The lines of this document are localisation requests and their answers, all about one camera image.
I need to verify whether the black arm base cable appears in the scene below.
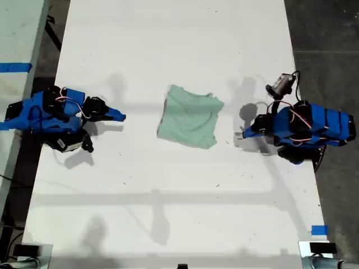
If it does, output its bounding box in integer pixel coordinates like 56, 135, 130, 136
313, 145, 328, 173

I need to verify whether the square blue tape piece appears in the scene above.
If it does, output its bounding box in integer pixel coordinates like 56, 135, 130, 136
311, 225, 329, 236

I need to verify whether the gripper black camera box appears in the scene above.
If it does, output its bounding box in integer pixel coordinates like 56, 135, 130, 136
46, 136, 82, 154
265, 73, 297, 99

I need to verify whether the gripper black camera cable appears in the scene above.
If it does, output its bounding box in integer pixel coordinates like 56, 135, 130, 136
291, 70, 303, 102

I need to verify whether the long blue tape strip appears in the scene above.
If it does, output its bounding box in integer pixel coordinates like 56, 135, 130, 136
0, 63, 34, 73

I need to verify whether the thin black floor cable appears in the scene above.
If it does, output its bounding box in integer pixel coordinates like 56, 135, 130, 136
0, 174, 18, 188

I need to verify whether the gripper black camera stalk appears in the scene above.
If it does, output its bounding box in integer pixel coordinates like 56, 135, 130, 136
80, 133, 95, 154
268, 96, 282, 116

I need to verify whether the small black box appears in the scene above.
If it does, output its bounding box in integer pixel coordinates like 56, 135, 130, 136
13, 244, 40, 257
310, 242, 337, 254

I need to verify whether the pale green T-shirt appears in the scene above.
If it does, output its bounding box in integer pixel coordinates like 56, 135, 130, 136
156, 84, 225, 150

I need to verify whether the shiny metal plate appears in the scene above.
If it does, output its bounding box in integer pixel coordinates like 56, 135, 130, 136
298, 240, 339, 269
21, 243, 54, 269

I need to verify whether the pale side table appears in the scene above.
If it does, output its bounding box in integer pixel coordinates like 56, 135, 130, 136
0, 0, 53, 215

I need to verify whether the black stand leg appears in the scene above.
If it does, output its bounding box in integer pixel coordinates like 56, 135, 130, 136
44, 15, 63, 53

